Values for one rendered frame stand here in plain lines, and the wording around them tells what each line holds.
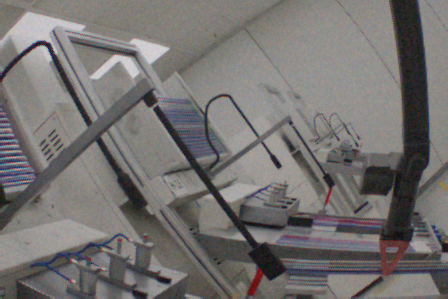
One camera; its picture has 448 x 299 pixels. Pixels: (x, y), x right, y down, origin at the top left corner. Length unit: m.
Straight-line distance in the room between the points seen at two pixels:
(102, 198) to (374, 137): 6.68
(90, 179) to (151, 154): 0.19
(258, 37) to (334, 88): 1.05
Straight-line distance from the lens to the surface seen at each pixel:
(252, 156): 5.38
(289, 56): 8.48
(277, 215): 2.10
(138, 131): 1.95
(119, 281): 0.85
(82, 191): 1.91
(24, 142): 1.16
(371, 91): 8.40
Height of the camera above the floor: 1.17
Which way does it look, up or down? 7 degrees up
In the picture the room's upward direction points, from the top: 35 degrees counter-clockwise
